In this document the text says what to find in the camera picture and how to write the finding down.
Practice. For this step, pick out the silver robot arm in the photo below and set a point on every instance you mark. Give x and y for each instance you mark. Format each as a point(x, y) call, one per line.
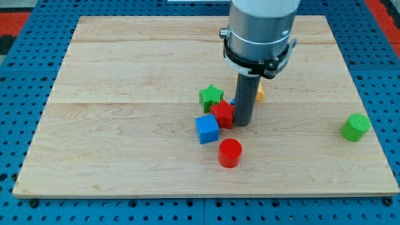
point(256, 39)

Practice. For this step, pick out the blue cube block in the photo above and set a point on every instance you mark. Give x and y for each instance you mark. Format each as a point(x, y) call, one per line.
point(207, 129)

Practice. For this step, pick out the green star block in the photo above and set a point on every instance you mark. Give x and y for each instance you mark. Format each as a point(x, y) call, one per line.
point(209, 97)

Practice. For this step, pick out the red star block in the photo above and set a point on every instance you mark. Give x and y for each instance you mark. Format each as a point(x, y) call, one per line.
point(223, 113)

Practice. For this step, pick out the red cylinder block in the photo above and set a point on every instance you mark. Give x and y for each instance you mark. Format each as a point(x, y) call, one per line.
point(230, 151)

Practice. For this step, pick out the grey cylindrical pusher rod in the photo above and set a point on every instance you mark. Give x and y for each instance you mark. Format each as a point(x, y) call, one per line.
point(245, 97)

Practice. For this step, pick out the yellow block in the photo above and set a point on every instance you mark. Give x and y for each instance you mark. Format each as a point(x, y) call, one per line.
point(260, 94)

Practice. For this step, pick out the green cylinder block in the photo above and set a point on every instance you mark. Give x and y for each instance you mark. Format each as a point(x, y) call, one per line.
point(355, 127)

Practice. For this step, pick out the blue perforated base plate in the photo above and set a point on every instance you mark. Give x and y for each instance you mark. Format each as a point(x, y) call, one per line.
point(30, 68)

